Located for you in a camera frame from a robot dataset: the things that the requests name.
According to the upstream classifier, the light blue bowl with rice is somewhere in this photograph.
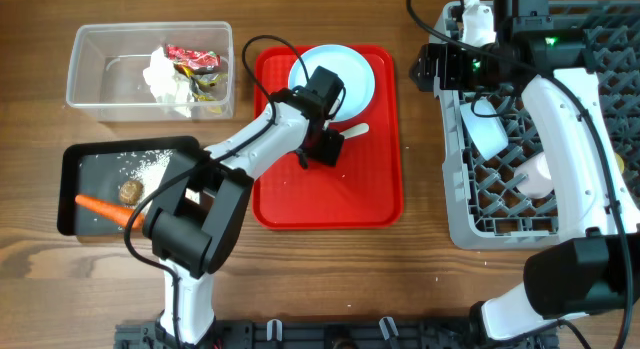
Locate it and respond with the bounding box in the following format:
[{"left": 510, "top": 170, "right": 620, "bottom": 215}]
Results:
[{"left": 460, "top": 98, "right": 508, "bottom": 160}]

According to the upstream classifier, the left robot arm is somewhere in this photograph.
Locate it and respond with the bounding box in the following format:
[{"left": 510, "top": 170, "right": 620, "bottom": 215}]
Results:
[{"left": 140, "top": 67, "right": 346, "bottom": 348}]

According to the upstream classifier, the white rice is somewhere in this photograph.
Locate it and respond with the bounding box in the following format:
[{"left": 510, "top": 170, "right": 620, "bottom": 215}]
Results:
[{"left": 116, "top": 149, "right": 174, "bottom": 197}]

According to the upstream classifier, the pink cup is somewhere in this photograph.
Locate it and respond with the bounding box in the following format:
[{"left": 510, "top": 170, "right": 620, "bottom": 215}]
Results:
[{"left": 514, "top": 152, "right": 554, "bottom": 199}]

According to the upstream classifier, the red snack wrapper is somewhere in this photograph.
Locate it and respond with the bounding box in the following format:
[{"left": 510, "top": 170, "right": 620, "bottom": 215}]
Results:
[{"left": 165, "top": 44, "right": 221, "bottom": 74}]

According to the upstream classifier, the red serving tray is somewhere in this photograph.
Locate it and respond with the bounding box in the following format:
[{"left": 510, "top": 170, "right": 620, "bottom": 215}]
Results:
[{"left": 252, "top": 44, "right": 404, "bottom": 230}]

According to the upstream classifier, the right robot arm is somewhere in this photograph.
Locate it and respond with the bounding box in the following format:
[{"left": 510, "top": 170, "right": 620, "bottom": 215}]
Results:
[{"left": 410, "top": 0, "right": 639, "bottom": 348}]

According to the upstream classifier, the orange carrot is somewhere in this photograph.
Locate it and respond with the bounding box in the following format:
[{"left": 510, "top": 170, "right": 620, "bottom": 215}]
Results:
[{"left": 74, "top": 194, "right": 134, "bottom": 231}]

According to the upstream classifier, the clear plastic storage bin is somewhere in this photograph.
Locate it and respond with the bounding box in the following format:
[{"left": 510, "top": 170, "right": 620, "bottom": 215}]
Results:
[{"left": 66, "top": 21, "right": 235, "bottom": 122}]

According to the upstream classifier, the light blue plate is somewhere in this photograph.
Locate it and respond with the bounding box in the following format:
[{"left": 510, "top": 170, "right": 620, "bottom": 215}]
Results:
[{"left": 301, "top": 44, "right": 375, "bottom": 123}]

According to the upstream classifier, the white plastic spoon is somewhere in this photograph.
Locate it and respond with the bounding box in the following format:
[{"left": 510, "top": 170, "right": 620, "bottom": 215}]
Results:
[{"left": 340, "top": 123, "right": 370, "bottom": 140}]

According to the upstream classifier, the white tissue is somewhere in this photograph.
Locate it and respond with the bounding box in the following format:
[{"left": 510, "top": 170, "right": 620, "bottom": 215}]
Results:
[{"left": 142, "top": 47, "right": 195, "bottom": 118}]

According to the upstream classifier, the yellow cup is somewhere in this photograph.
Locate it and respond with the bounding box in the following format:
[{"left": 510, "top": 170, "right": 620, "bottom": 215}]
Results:
[{"left": 614, "top": 153, "right": 625, "bottom": 174}]

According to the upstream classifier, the brown mushroom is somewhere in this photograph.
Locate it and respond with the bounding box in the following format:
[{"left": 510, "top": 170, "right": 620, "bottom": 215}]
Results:
[{"left": 119, "top": 180, "right": 144, "bottom": 206}]

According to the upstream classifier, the black rectangular waste tray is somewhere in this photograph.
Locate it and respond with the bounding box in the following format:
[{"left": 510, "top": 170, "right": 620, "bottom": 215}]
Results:
[{"left": 57, "top": 136, "right": 199, "bottom": 236}]

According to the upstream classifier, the grey dishwasher rack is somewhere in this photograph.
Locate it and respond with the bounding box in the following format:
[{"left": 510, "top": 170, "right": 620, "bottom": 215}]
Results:
[{"left": 434, "top": 0, "right": 639, "bottom": 250}]

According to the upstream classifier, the yellow silver snack wrapper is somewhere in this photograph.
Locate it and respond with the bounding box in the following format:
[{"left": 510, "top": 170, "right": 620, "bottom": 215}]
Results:
[{"left": 187, "top": 72, "right": 228, "bottom": 114}]

